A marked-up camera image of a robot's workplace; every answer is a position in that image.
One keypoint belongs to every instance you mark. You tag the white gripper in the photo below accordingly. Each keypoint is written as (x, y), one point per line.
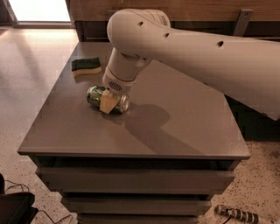
(115, 82)

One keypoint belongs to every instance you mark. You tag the green soda can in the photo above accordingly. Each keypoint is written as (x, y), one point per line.
(94, 95)

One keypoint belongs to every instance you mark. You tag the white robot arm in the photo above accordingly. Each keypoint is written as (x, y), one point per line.
(246, 69)

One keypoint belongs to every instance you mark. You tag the green yellow sponge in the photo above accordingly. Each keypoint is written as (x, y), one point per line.
(86, 66)

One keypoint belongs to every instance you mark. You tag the grey drawer cabinet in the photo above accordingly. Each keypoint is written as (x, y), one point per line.
(160, 162)

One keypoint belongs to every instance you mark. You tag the power strip on floor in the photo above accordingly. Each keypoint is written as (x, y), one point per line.
(242, 216)

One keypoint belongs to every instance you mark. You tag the wooden wall shelf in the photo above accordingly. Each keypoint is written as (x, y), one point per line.
(90, 17)

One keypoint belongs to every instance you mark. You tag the dark object with cables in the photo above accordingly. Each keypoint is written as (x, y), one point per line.
(16, 204)

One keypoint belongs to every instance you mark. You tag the right metal wall bracket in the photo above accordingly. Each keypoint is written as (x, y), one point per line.
(242, 22)

